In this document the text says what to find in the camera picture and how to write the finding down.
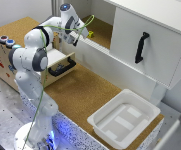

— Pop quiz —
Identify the yellow block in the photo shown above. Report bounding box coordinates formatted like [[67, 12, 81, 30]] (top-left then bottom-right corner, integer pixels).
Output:
[[87, 30, 95, 38]]

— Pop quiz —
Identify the black drawer handle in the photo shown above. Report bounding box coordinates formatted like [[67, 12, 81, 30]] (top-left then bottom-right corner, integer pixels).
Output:
[[47, 55, 77, 78]]

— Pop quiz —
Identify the blue button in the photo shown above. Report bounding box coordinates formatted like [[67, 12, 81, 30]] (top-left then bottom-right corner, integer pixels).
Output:
[[5, 38, 16, 48]]

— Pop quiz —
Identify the green button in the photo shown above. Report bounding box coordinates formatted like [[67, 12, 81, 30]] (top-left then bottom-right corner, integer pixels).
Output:
[[11, 43, 22, 51]]

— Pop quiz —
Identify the white plastic box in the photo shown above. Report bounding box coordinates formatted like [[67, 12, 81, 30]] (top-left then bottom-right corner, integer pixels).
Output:
[[86, 88, 162, 150]]

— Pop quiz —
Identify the wooden drawer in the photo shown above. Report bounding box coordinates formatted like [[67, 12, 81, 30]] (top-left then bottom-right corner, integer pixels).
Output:
[[43, 47, 79, 88]]

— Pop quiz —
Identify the wooden drawer box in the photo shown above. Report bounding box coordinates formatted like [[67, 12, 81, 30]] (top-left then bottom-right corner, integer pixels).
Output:
[[0, 16, 64, 94]]

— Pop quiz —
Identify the white sliding door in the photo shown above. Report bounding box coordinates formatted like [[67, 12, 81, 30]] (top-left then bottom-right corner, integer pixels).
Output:
[[108, 6, 181, 91]]

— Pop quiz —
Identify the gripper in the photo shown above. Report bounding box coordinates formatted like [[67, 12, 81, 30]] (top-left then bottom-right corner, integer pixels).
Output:
[[71, 19, 90, 44]]

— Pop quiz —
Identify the green cable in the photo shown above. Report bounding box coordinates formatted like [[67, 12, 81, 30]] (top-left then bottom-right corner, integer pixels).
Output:
[[21, 14, 96, 150]]

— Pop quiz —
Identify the black door handle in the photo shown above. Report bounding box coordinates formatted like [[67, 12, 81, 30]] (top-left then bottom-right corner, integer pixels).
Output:
[[134, 31, 151, 65]]

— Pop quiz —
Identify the red button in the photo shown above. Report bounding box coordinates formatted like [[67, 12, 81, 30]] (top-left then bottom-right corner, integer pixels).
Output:
[[0, 34, 9, 45]]

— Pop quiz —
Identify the white cabinet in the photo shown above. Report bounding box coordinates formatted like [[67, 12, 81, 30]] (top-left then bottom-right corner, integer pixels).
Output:
[[60, 0, 181, 108]]

